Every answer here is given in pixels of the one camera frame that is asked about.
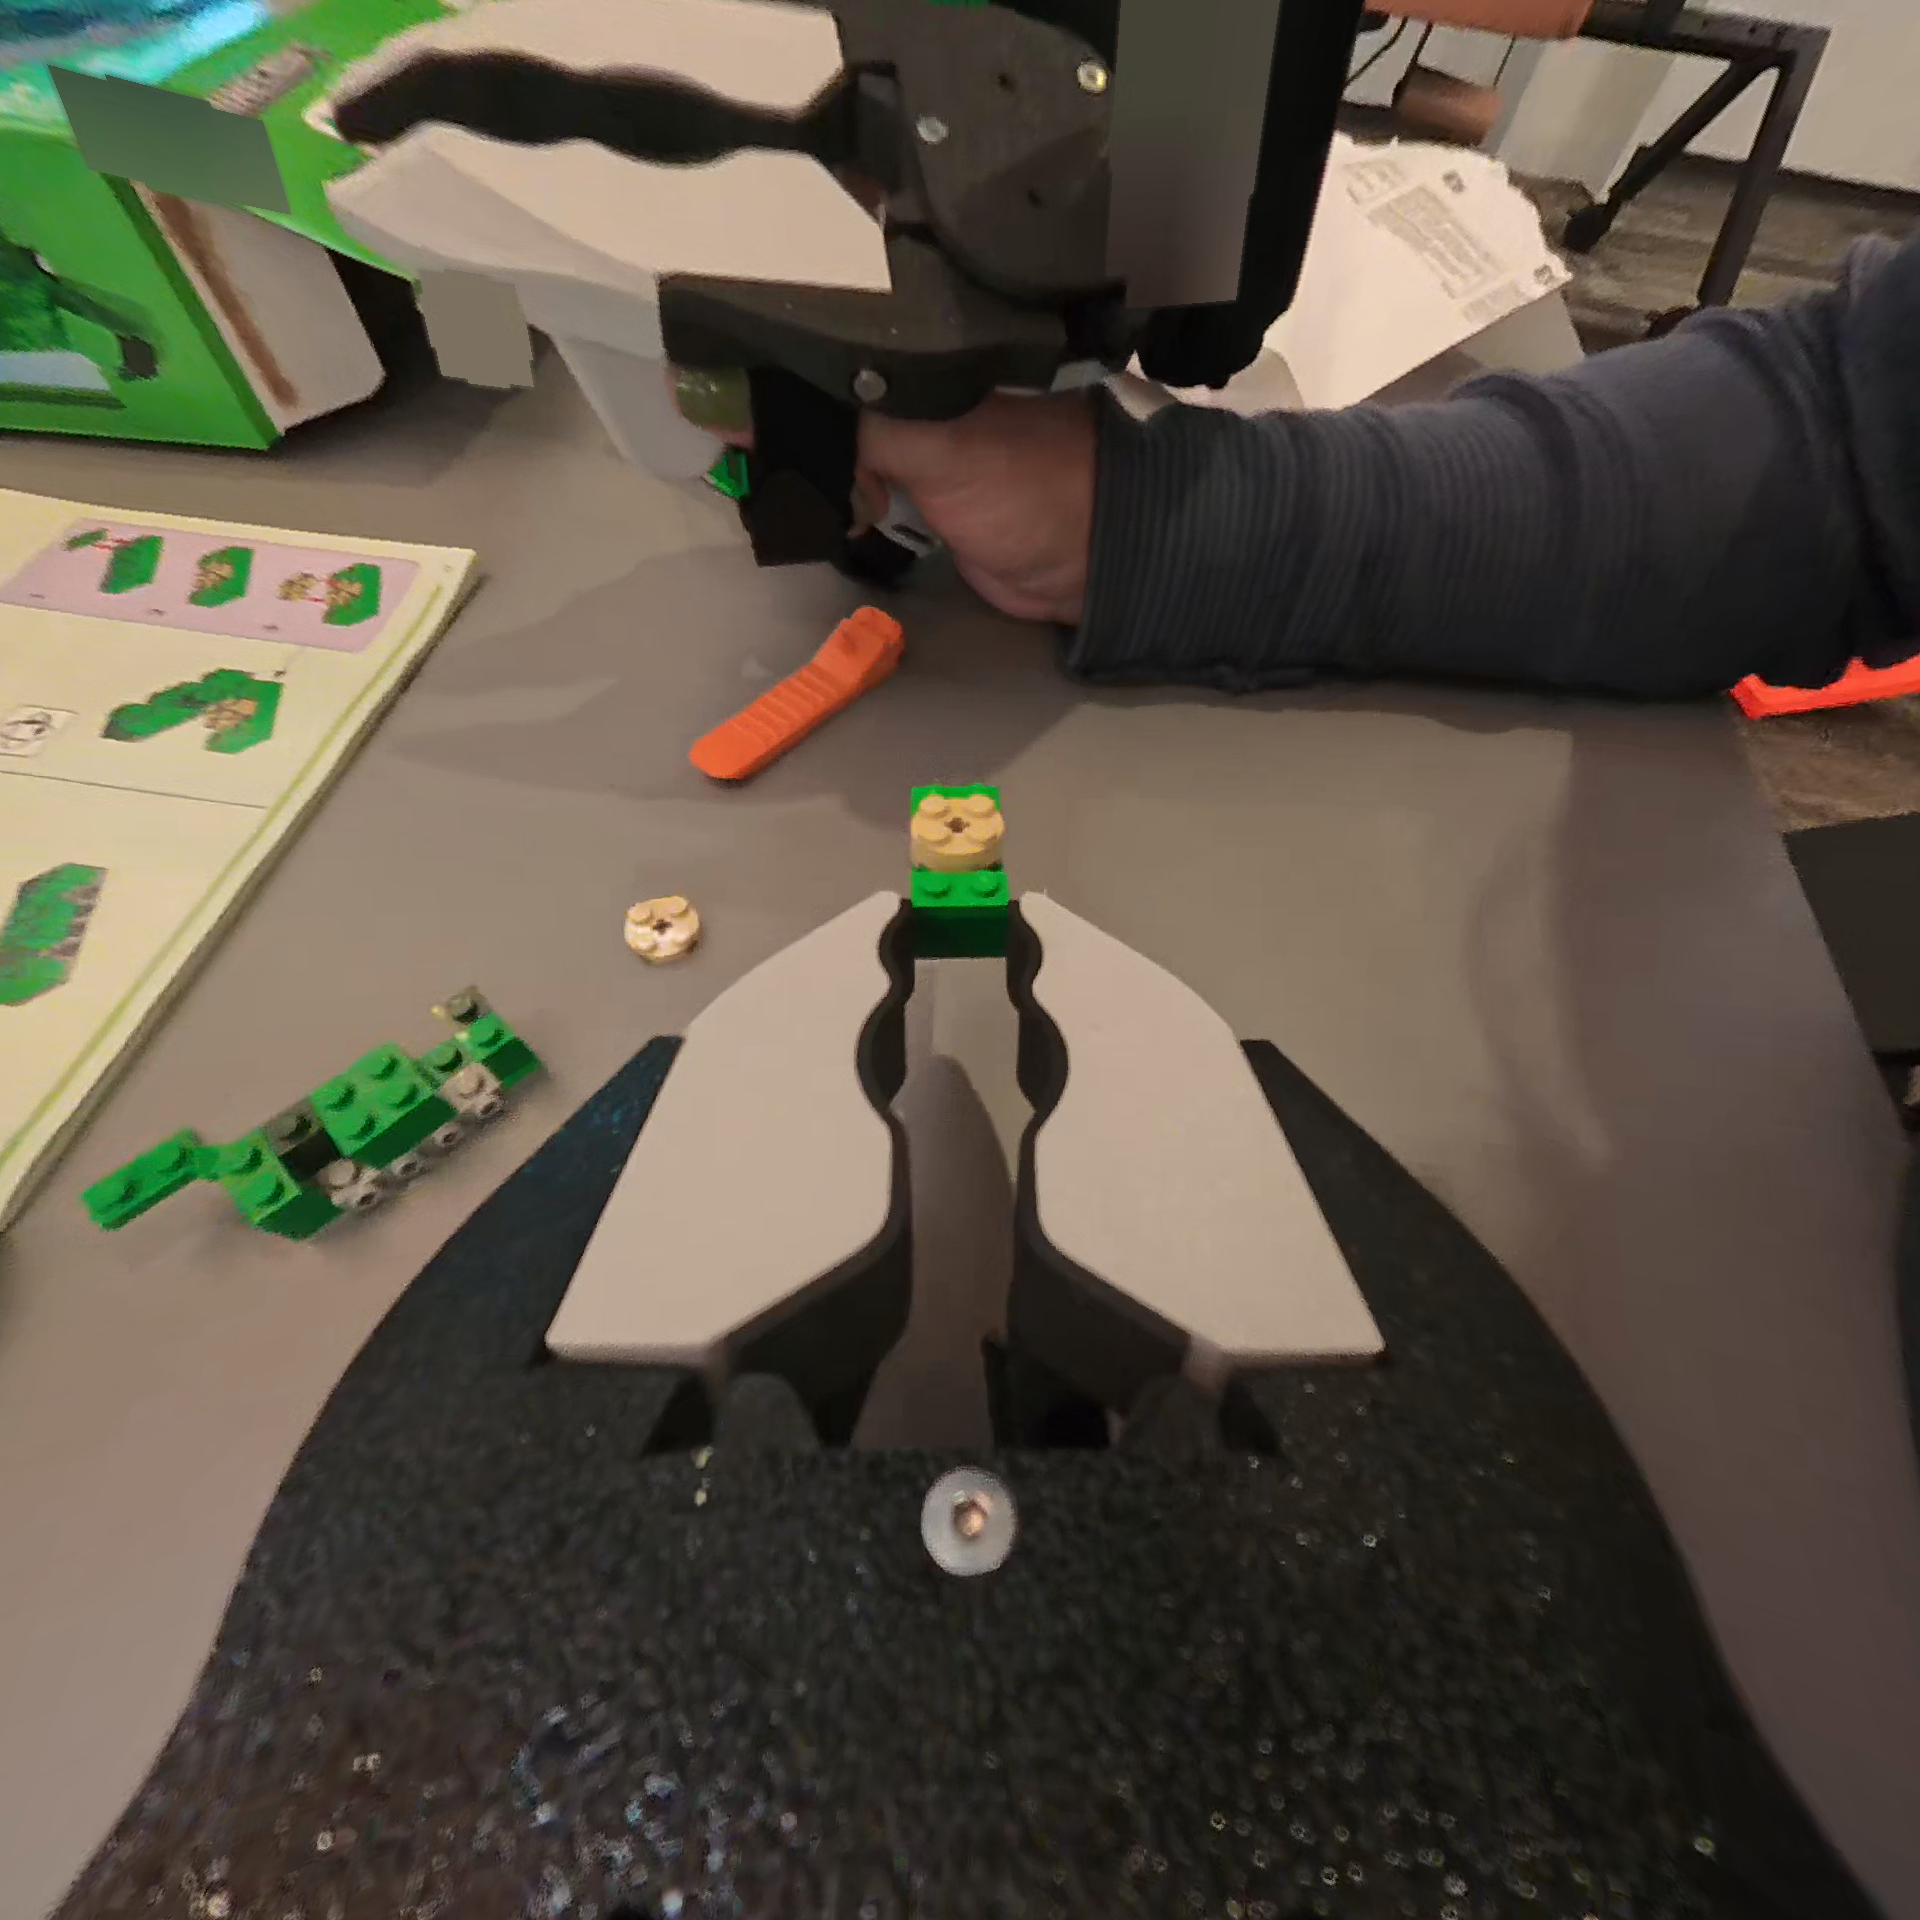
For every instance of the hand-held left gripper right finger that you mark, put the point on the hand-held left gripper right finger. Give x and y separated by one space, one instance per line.
1185 1186

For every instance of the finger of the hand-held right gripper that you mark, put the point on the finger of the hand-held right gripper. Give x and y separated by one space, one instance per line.
600 224
628 54

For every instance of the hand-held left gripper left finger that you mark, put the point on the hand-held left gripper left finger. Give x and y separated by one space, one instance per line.
721 1172

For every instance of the green brick with tan plate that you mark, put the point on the green brick with tan plate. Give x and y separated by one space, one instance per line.
961 901

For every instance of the person's right forearm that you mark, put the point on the person's right forearm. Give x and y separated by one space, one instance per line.
1499 511

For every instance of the grey desk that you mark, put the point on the grey desk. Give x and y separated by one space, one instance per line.
1348 901

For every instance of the person's right hand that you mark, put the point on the person's right hand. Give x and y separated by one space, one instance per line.
1020 495

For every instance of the olive and green brick piece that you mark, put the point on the olive and green brick piece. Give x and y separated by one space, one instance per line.
709 404

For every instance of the tan round plate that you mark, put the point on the tan round plate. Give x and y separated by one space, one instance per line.
661 930

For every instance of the green brick assembly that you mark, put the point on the green brick assembly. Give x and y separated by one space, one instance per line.
381 1103

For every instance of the white printed paper sheet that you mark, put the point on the white printed paper sheet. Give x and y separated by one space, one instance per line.
1424 255

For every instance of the orange brick separator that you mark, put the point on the orange brick separator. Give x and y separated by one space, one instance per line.
796 706

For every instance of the green cardboard box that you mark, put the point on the green cardboard box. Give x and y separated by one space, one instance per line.
75 421

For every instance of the instruction booklet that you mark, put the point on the instruction booklet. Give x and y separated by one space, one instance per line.
225 839

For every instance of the black flat object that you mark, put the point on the black flat object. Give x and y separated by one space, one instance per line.
1868 932

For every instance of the orange plastic piece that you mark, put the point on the orange plastic piece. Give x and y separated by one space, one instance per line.
1816 694

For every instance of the black metal table frame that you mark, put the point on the black metal table frame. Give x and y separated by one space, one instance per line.
1724 29

